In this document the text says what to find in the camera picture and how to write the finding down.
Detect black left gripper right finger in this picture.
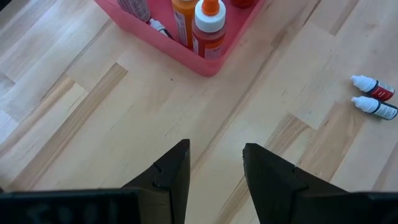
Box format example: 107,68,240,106
242,142,348,224

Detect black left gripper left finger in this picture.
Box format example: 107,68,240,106
121,138,192,224

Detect small dark green dropper bottle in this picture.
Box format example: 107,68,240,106
148,18,174,40

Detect large amber food colouring bottle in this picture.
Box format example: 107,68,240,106
171,0,199,51

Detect large orange food colouring bottle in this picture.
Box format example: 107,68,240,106
192,0,227,60

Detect large green food colouring bottle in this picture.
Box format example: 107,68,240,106
116,0,152,23

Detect pink plastic bin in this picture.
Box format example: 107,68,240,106
95,0,267,78

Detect small dark blue dropper bottle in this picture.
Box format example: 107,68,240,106
351,95,398,121

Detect small red dropper bottle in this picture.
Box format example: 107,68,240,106
350,75,396,102

